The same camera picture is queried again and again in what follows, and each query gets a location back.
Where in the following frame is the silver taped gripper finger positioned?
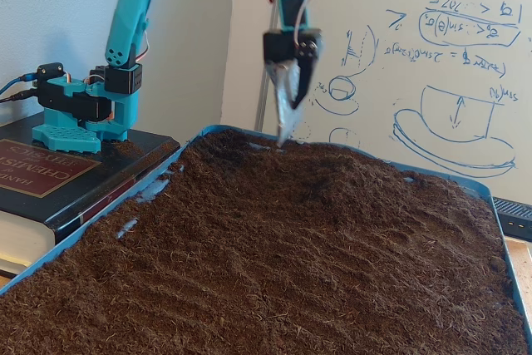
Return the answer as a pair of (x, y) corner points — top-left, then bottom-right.
(265, 61), (303, 150)

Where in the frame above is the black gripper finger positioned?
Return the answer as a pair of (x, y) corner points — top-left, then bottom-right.
(291, 58), (320, 111)

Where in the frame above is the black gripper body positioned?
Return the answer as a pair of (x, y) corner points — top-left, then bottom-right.
(262, 29), (323, 67)

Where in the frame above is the brown soil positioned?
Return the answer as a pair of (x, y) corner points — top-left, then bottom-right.
(0, 128), (529, 355)

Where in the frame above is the whiteboard with blue drawings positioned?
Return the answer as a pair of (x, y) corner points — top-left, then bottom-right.
(254, 0), (532, 206)

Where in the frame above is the blue plastic tray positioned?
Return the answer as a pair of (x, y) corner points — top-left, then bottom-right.
(0, 123), (532, 355)

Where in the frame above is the black vented device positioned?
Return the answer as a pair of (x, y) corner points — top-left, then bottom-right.
(492, 198), (532, 243)

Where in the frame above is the black chemistry handbook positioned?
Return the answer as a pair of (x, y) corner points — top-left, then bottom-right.
(0, 116), (182, 277)

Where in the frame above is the black cable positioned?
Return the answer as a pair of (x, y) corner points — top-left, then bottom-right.
(0, 88), (41, 103)

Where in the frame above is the blue cable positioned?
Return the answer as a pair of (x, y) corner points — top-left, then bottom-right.
(0, 73), (39, 96)

